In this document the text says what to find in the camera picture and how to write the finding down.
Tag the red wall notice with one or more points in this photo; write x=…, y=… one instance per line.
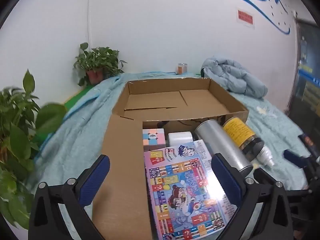
x=245, y=17

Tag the small potted green plant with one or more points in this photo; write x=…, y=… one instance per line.
x=100, y=60

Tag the orange drink can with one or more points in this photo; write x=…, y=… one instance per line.
x=182, y=68

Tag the white plastic bottle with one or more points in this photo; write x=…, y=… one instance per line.
x=265, y=155

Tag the large leafy green plant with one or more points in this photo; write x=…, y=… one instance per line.
x=17, y=120

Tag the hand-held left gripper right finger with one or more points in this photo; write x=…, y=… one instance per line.
x=227, y=180

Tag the yellow label jar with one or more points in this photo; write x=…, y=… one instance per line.
x=237, y=130

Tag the colourful cartoon board game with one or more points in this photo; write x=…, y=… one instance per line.
x=180, y=192

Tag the brown cardboard box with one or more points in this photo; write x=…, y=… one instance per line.
x=155, y=100

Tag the white wall conduit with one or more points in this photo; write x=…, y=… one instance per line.
x=89, y=17

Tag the light blue puffy jacket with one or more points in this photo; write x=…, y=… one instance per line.
x=232, y=77

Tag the silver metal can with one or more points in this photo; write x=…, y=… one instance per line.
x=220, y=142

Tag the green cloth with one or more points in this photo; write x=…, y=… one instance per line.
x=77, y=97

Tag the white tape roll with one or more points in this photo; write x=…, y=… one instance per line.
x=180, y=137

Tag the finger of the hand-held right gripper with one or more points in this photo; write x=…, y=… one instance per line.
x=307, y=142
x=295, y=158

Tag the pastel puzzle cube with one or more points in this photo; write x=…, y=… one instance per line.
x=153, y=138

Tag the dark glass door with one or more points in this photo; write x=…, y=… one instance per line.
x=307, y=80

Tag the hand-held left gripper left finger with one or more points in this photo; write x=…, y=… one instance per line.
x=96, y=180

